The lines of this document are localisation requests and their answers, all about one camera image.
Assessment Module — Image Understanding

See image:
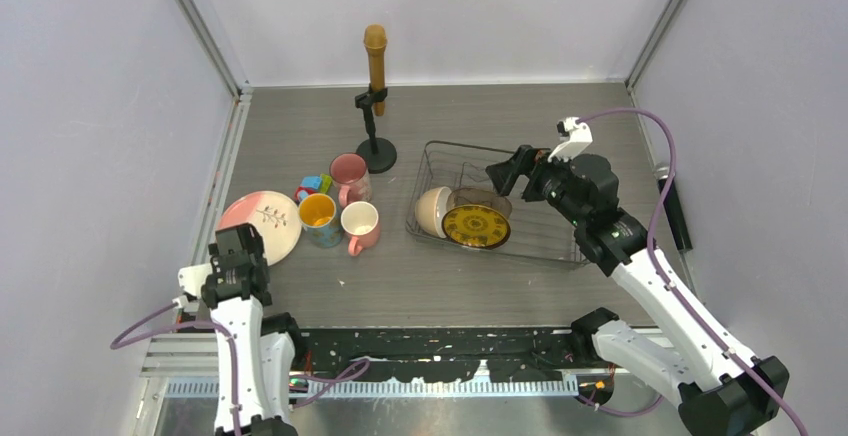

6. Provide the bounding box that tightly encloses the plain pink mug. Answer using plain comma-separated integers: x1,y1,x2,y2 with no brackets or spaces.
340,201,381,257

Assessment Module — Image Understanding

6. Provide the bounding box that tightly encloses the lime green toy brick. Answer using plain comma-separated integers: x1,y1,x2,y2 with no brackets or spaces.
320,173,333,194

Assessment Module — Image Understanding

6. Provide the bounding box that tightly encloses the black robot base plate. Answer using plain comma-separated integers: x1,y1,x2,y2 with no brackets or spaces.
293,326,612,383

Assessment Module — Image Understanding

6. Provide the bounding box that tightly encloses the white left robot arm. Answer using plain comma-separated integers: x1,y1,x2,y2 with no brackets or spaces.
199,223,307,435

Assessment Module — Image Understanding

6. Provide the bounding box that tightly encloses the black handheld microphone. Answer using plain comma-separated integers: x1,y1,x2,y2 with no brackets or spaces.
654,164,693,253

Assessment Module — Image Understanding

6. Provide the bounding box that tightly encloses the blue toy brick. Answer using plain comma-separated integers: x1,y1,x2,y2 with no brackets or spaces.
300,176,323,192

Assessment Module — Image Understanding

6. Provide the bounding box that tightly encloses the red toy brick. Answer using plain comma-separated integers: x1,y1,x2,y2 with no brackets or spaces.
294,186,319,204

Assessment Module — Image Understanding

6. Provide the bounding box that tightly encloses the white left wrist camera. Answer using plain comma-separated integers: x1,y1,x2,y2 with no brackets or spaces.
173,263,212,308

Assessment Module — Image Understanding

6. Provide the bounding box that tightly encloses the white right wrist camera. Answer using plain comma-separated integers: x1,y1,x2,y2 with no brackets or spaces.
547,117,593,162

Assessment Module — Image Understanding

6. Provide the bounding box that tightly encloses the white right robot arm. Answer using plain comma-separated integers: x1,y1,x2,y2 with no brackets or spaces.
486,145,789,435

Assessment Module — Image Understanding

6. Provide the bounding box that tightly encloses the black wire dish rack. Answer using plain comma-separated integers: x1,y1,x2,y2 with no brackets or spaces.
406,140,589,268

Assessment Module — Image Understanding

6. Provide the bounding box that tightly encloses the brown glass bowl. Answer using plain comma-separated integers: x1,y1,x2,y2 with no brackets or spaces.
447,187,513,219

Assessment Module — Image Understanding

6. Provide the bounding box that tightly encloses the blue mug yellow inside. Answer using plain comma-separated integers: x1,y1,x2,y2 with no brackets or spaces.
298,193,345,248

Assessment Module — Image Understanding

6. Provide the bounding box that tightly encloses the beige ceramic bowl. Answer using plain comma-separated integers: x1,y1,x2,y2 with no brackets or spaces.
415,186,453,239

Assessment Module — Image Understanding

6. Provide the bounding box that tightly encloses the black microphone stand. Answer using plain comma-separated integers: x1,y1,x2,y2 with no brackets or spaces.
354,86,397,174

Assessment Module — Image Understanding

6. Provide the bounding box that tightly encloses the pink beige leaf plate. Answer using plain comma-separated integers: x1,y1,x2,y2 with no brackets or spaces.
217,191,302,266

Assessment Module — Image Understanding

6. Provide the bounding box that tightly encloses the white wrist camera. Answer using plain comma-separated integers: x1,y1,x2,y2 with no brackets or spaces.
173,263,212,308
547,117,593,162

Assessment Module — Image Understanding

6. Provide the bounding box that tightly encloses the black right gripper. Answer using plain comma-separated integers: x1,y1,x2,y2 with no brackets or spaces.
485,144,587,228

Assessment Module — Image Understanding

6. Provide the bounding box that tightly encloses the yellow black patterned plate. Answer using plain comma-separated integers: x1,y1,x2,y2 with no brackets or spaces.
442,204,512,249

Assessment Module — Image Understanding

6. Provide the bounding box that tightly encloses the pink patterned mug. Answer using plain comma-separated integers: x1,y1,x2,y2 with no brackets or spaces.
329,153,373,207

